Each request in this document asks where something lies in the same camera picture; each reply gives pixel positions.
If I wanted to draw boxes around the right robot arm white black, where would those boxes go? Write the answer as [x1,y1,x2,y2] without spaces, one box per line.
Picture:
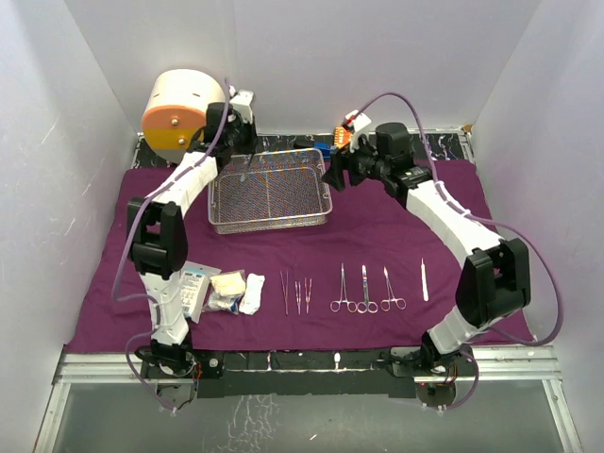
[323,119,530,375]

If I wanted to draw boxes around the round white drawer box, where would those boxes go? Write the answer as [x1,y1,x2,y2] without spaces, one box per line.
[141,69,225,163]

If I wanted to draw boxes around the metal surgical scissors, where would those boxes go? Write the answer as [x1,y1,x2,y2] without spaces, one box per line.
[357,264,379,314]

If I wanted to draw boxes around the white gauze packet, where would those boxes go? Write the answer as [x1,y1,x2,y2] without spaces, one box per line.
[179,260,221,324]

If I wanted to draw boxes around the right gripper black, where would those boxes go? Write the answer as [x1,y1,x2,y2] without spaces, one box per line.
[322,132,390,192]

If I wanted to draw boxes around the wire mesh metal tray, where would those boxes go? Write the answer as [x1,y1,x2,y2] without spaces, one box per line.
[208,148,333,235]

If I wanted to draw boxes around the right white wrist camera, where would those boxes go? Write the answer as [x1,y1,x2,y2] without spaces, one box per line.
[342,109,371,153]

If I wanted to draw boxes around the metal scalpel handle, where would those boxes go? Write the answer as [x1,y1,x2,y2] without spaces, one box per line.
[420,258,429,302]
[240,152,256,182]

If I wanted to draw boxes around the orange small box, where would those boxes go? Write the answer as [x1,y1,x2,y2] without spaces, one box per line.
[333,126,352,149]

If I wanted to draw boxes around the metal forceps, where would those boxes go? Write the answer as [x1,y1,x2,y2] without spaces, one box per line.
[329,263,358,313]
[379,267,407,312]

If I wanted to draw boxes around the thin metal tweezers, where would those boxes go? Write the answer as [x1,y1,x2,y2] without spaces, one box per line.
[279,270,289,316]

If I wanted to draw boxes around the blue black stapler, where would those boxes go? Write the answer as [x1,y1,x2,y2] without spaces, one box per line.
[294,137,338,159]

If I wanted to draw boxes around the black base frame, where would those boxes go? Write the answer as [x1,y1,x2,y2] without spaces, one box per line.
[135,346,476,403]

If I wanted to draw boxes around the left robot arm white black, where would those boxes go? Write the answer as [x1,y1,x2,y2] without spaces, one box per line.
[126,91,257,377]

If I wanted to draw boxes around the beige bandage roll packet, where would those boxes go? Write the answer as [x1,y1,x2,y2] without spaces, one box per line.
[210,271,246,296]

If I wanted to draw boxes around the small blue white packet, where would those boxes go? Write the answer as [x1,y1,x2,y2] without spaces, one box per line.
[202,291,243,314]

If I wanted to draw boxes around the wide metal tweezers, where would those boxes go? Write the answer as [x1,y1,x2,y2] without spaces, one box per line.
[294,280,302,315]

